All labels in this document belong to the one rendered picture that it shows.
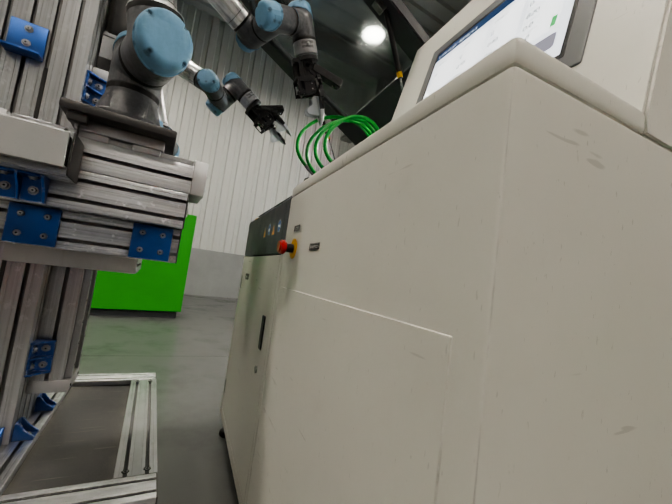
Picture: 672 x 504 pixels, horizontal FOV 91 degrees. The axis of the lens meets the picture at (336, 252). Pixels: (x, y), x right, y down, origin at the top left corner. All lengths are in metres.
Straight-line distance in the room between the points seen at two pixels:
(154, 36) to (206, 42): 8.20
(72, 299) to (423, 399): 1.01
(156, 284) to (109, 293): 0.47
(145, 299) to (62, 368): 3.29
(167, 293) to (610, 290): 4.34
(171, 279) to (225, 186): 3.89
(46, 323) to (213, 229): 6.75
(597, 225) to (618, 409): 0.20
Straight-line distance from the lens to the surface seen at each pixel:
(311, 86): 1.20
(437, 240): 0.36
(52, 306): 1.19
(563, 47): 0.72
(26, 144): 0.84
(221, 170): 8.05
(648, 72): 0.59
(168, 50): 0.91
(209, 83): 1.49
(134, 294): 4.46
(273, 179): 8.29
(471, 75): 0.41
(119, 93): 1.00
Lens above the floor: 0.74
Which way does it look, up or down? 5 degrees up
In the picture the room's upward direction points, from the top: 8 degrees clockwise
